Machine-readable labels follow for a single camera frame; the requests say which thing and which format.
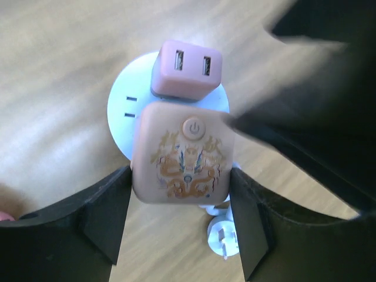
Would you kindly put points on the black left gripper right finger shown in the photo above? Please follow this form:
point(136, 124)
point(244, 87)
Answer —
point(280, 240)

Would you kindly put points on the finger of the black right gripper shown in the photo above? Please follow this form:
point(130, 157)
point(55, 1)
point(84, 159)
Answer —
point(325, 124)
point(351, 22)

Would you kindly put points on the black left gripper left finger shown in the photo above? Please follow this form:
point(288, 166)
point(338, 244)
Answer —
point(75, 239)

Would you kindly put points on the pink triangular power strip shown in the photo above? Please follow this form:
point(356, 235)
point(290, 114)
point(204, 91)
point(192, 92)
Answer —
point(6, 217)

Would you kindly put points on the small pink plug adapter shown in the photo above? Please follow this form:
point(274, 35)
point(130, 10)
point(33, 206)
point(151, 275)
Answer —
point(186, 71)

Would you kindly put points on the white round power strip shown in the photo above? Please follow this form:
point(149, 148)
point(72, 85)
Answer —
point(131, 93)

